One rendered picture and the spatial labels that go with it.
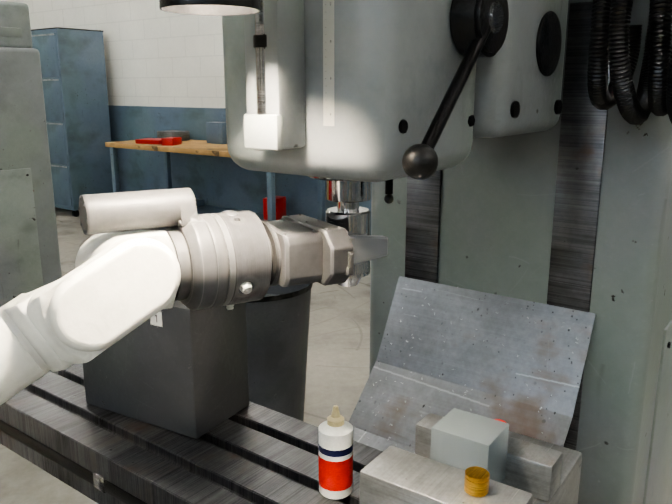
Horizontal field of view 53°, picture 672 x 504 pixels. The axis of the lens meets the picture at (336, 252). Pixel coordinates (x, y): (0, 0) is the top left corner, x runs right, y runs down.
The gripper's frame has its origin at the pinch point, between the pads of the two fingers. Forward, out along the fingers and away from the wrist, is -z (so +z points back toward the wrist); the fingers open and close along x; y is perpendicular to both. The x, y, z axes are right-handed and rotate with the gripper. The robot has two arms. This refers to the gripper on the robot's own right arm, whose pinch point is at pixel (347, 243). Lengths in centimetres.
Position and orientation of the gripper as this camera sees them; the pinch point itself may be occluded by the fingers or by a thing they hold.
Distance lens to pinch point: 71.0
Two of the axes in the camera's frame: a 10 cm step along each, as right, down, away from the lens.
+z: -8.5, 1.1, -5.1
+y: -0.1, 9.7, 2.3
